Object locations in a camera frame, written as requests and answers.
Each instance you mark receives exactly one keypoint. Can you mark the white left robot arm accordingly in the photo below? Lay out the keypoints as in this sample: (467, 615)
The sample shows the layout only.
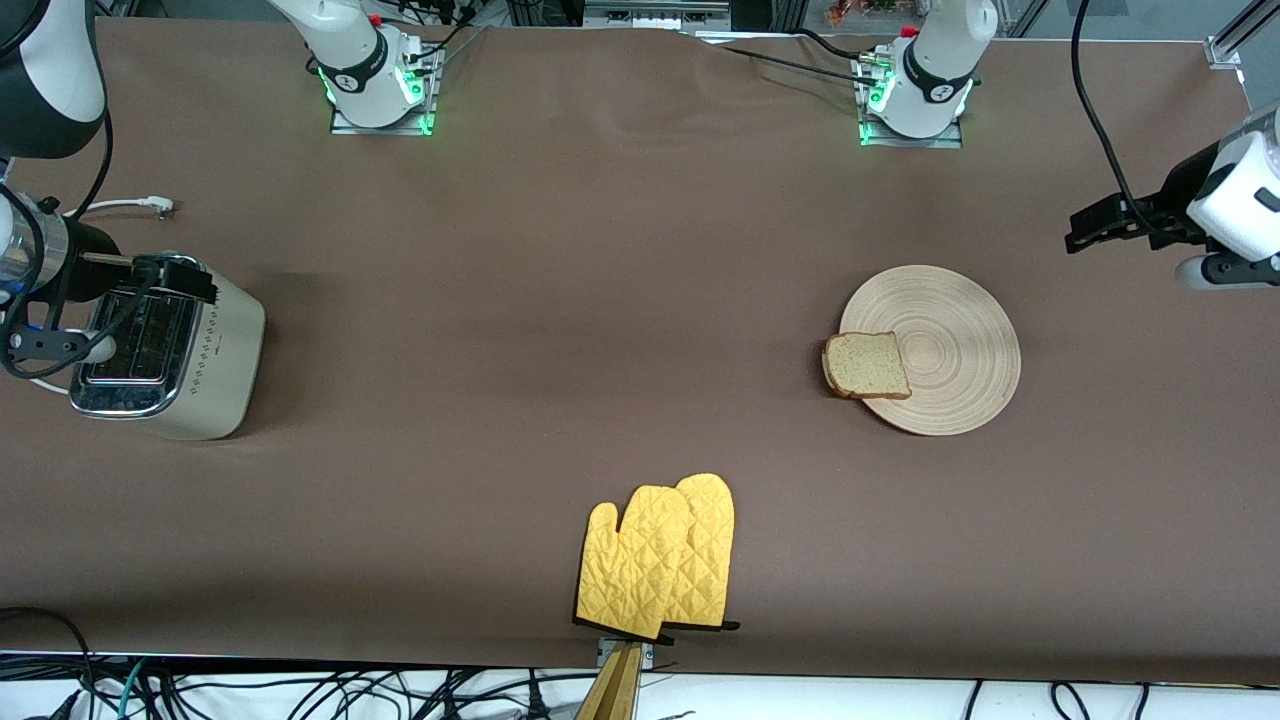
(935, 60)

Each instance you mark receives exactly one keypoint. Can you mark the yellow quilted oven mitt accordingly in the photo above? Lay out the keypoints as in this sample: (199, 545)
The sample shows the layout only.
(712, 540)
(630, 570)

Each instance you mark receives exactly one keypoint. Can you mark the grey device behind table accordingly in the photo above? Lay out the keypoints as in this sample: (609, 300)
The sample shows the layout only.
(650, 12)

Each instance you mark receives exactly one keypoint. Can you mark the brown table cover sheet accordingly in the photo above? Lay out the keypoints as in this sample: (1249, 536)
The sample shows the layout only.
(600, 200)

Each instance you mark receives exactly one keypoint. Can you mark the aluminium frame profile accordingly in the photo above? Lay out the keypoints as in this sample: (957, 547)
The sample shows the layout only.
(1225, 45)

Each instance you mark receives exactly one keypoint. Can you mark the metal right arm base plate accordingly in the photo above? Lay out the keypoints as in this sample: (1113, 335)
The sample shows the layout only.
(380, 130)

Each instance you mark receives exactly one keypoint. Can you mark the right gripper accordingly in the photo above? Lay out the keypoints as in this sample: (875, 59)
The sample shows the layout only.
(92, 246)

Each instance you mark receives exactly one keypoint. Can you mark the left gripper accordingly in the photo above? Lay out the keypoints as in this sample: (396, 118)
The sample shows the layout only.
(1172, 203)

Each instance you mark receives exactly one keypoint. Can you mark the beige and chrome toaster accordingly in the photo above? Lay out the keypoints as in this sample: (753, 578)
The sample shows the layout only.
(225, 370)

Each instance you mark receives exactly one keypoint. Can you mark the round wooden plate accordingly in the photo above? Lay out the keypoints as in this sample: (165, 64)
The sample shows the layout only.
(950, 350)

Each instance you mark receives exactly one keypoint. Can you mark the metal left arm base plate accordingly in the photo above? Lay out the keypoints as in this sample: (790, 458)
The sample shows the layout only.
(910, 142)

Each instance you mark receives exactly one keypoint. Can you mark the small metal bracket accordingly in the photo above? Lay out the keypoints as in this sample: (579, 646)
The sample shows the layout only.
(603, 652)

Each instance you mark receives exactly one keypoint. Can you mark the brown-crusted bread slice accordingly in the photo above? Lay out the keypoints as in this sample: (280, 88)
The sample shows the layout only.
(868, 365)

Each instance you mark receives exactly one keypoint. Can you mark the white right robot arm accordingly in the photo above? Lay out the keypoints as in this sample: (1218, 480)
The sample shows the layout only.
(350, 60)

